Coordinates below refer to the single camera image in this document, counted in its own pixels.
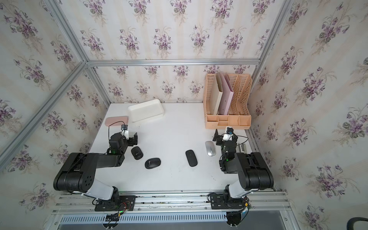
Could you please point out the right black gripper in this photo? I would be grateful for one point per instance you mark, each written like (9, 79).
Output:
(219, 138)

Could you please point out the white vent grille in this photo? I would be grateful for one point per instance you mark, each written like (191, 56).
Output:
(145, 218)

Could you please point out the aluminium rail frame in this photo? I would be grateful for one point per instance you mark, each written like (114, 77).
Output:
(266, 209)

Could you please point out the black rounded wireless mouse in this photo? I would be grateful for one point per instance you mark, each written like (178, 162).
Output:
(152, 163)

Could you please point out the pink rectangular case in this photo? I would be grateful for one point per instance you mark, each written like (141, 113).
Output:
(116, 121)

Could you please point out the peach desk file organizer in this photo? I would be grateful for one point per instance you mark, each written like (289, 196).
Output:
(238, 116)

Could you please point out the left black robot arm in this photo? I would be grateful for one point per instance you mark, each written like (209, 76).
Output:
(77, 175)

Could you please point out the black slim mouse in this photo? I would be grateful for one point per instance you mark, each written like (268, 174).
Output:
(191, 158)

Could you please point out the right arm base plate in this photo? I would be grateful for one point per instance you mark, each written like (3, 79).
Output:
(224, 201)

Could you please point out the small black mouse with logo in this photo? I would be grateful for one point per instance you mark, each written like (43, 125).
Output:
(137, 153)

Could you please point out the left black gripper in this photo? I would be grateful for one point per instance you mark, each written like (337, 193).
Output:
(131, 143)

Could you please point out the beige folder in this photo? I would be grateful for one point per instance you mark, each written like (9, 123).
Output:
(216, 95)

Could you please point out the wrist white camera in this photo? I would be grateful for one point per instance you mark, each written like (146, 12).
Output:
(227, 137)
(124, 131)

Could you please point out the white storage box tray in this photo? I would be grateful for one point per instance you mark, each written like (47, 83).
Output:
(145, 111)

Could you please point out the small silver object at edge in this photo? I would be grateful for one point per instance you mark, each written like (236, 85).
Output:
(243, 148)

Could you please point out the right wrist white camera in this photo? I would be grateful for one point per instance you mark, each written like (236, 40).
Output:
(227, 137)

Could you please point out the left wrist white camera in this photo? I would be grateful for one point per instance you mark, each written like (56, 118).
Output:
(124, 131)

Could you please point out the pink folder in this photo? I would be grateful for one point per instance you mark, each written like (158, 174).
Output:
(227, 95)

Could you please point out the silver slim mouse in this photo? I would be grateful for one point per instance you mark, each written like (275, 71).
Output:
(210, 148)

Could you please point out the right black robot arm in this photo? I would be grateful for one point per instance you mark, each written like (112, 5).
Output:
(252, 170)

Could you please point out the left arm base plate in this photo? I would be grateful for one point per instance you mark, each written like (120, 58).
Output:
(123, 203)

